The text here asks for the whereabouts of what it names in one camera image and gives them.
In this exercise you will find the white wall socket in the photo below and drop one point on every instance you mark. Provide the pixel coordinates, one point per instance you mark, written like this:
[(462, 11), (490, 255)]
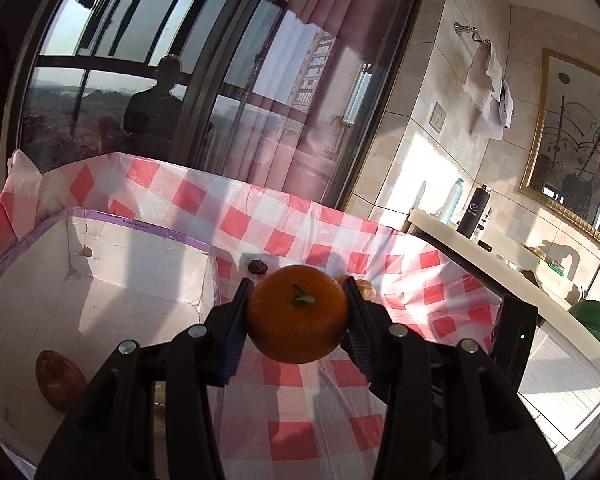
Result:
[(436, 116)]

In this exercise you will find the white cardboard box purple rim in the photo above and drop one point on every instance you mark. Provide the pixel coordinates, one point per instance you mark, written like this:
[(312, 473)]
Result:
[(130, 285)]

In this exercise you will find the gold framed mirror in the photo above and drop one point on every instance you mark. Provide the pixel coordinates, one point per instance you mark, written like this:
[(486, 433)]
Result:
[(570, 140)]

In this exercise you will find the plastic-wrapped yellow apple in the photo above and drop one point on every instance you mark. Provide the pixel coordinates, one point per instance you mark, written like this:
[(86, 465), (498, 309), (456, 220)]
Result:
[(60, 380), (366, 290)]

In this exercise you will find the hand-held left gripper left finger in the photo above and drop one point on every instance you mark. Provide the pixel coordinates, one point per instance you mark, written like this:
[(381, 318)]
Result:
[(232, 342)]

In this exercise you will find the pink curtain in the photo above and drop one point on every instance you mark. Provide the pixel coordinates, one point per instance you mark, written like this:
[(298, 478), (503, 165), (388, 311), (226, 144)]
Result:
[(305, 60)]

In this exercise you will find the red white checkered tablecloth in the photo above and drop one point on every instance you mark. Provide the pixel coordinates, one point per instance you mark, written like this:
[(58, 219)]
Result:
[(290, 230)]

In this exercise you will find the orange mandarin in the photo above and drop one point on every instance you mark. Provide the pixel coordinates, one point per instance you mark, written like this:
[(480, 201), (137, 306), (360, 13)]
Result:
[(297, 315)]

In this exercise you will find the white spray bottle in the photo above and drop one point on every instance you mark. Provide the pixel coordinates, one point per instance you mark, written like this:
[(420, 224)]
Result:
[(452, 202)]

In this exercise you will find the white hanging towel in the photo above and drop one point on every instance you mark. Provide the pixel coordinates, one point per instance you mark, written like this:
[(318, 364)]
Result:
[(487, 95)]

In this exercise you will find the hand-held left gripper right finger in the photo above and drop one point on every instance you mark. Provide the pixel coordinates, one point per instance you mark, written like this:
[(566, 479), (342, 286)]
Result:
[(360, 355)]

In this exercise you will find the metal towel rack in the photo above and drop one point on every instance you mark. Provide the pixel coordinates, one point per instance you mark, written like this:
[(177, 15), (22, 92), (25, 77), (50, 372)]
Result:
[(472, 32)]

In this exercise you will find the dark water chestnut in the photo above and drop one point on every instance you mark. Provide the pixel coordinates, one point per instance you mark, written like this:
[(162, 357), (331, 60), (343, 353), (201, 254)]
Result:
[(256, 266)]

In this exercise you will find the small pump bottle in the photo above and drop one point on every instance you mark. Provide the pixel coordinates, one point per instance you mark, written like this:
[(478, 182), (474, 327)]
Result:
[(486, 222)]

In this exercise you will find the black bottle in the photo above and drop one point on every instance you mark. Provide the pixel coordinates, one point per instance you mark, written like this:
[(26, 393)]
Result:
[(474, 212)]

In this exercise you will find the white bathroom counter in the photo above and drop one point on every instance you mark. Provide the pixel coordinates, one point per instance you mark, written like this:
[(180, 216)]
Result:
[(520, 270)]

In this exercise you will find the green round container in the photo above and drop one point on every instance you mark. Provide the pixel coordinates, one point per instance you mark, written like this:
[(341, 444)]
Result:
[(597, 317)]

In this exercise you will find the dark window frame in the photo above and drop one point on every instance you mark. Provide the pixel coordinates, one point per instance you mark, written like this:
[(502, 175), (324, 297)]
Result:
[(200, 110)]

